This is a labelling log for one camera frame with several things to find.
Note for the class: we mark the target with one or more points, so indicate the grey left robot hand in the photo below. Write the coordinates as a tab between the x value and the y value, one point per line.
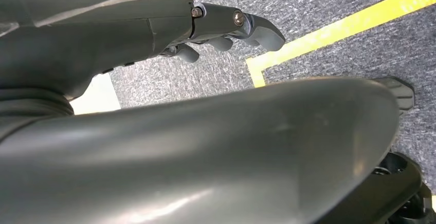
190	157

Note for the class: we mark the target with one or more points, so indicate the white floor marker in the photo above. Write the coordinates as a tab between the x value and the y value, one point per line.
97	94

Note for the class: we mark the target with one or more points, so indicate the yellow floor tape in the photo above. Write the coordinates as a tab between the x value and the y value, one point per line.
340	28

